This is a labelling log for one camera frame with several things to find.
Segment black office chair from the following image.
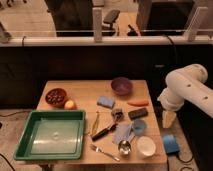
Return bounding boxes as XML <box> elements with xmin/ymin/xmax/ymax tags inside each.
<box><xmin>102</xmin><ymin>10</ymin><xmax>120</xmax><ymax>36</ymax></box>

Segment green plastic tray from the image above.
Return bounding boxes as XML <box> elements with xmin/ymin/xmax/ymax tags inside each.
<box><xmin>14</xmin><ymin>110</ymin><xmax>86</xmax><ymax>161</ymax></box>

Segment yellow green tongs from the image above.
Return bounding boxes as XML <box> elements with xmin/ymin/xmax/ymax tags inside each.
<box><xmin>91</xmin><ymin>111</ymin><xmax>100</xmax><ymax>136</ymax></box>

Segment orange carrot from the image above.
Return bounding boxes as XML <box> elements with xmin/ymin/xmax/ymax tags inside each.
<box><xmin>127</xmin><ymin>100</ymin><xmax>149</xmax><ymax>107</ymax></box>

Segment silver fork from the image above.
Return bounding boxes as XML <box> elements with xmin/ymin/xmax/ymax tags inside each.
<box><xmin>90</xmin><ymin>144</ymin><xmax>120</xmax><ymax>162</ymax></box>

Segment white railing bar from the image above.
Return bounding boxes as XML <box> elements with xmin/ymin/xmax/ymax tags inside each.
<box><xmin>0</xmin><ymin>35</ymin><xmax>213</xmax><ymax>47</ymax></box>

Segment blue cloth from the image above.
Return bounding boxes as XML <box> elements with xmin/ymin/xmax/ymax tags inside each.
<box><xmin>112</xmin><ymin>124</ymin><xmax>135</xmax><ymax>144</ymax></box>

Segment wooden table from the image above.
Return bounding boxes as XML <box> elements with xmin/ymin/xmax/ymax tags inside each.
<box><xmin>37</xmin><ymin>80</ymin><xmax>167</xmax><ymax>165</ymax></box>

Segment brown bowl with nuts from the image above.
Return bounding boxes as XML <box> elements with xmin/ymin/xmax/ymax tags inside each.
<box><xmin>45</xmin><ymin>88</ymin><xmax>67</xmax><ymax>108</ymax></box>

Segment purple bowl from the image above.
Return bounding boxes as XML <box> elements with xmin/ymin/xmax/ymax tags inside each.
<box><xmin>111</xmin><ymin>77</ymin><xmax>133</xmax><ymax>95</ymax></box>

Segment black rectangular block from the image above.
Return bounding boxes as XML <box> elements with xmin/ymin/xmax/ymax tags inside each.
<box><xmin>128</xmin><ymin>108</ymin><xmax>148</xmax><ymax>120</ymax></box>

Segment black handled brush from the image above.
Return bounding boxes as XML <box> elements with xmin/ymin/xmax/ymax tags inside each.
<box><xmin>92</xmin><ymin>108</ymin><xmax>124</xmax><ymax>141</ymax></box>

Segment yellow round fruit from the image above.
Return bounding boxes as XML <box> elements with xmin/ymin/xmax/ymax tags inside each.
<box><xmin>64</xmin><ymin>100</ymin><xmax>76</xmax><ymax>110</ymax></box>

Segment blue plastic cup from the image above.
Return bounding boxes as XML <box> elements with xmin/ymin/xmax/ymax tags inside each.
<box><xmin>132</xmin><ymin>119</ymin><xmax>147</xmax><ymax>136</ymax></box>

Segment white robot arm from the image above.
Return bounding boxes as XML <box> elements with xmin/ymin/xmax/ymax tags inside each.
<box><xmin>157</xmin><ymin>64</ymin><xmax>213</xmax><ymax>128</ymax></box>

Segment silver measuring spoon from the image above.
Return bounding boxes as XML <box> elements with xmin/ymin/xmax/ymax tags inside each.
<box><xmin>118</xmin><ymin>135</ymin><xmax>135</xmax><ymax>156</ymax></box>

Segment blue sponge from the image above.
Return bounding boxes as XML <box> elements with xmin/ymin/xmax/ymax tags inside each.
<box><xmin>97</xmin><ymin>96</ymin><xmax>115</xmax><ymax>109</ymax></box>

